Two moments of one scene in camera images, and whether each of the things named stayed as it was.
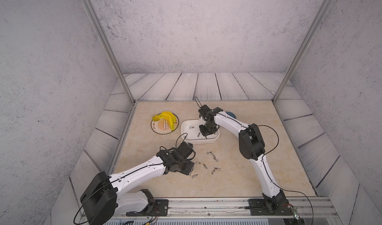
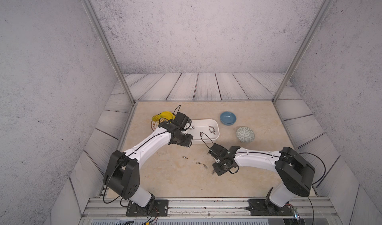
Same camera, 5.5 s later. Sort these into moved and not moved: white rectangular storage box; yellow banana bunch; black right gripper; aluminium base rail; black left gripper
Moved: black right gripper; black left gripper
Not moved: aluminium base rail; yellow banana bunch; white rectangular storage box
